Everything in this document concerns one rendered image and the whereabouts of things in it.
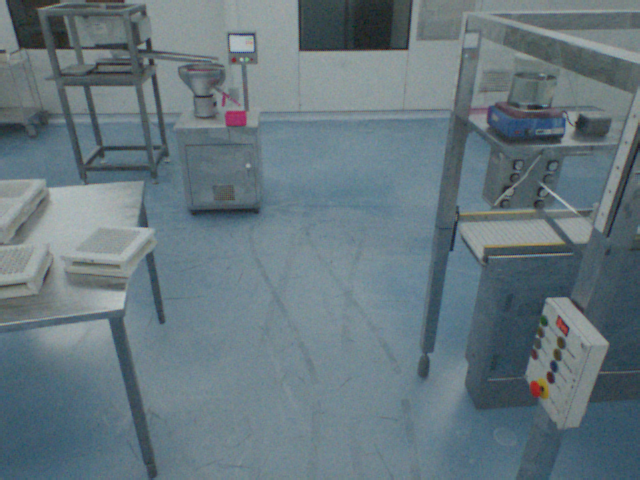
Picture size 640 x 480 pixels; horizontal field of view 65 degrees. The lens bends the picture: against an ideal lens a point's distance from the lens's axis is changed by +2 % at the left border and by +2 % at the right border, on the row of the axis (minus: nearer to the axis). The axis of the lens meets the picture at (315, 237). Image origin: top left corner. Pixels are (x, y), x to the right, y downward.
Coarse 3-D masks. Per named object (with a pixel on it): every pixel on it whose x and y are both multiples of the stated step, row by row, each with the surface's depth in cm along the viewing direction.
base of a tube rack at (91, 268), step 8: (144, 248) 193; (152, 248) 197; (136, 256) 188; (80, 264) 183; (88, 264) 183; (96, 264) 183; (104, 264) 183; (128, 264) 183; (136, 264) 185; (72, 272) 183; (80, 272) 182; (88, 272) 182; (96, 272) 181; (104, 272) 181; (112, 272) 180; (120, 272) 179; (128, 272) 180
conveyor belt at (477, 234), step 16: (464, 224) 212; (480, 224) 212; (496, 224) 212; (512, 224) 212; (528, 224) 212; (544, 224) 212; (560, 224) 212; (576, 224) 212; (480, 240) 200; (496, 240) 200; (512, 240) 200; (528, 240) 200; (544, 240) 200; (560, 240) 200; (576, 240) 200; (480, 256) 193
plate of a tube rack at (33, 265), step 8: (8, 248) 184; (40, 248) 184; (32, 256) 179; (40, 256) 179; (32, 264) 175; (40, 264) 177; (0, 272) 170; (24, 272) 170; (32, 272) 170; (0, 280) 166; (8, 280) 167; (16, 280) 167; (24, 280) 168; (32, 280) 168
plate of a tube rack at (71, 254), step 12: (96, 228) 198; (120, 228) 198; (132, 228) 198; (144, 228) 198; (84, 240) 189; (144, 240) 190; (72, 252) 182; (84, 252) 181; (96, 252) 181; (120, 252) 181; (132, 252) 182; (120, 264) 178
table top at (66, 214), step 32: (64, 192) 245; (96, 192) 245; (128, 192) 245; (32, 224) 216; (64, 224) 216; (128, 224) 216; (64, 288) 175; (96, 288) 175; (128, 288) 178; (0, 320) 159; (32, 320) 160; (64, 320) 162; (96, 320) 165
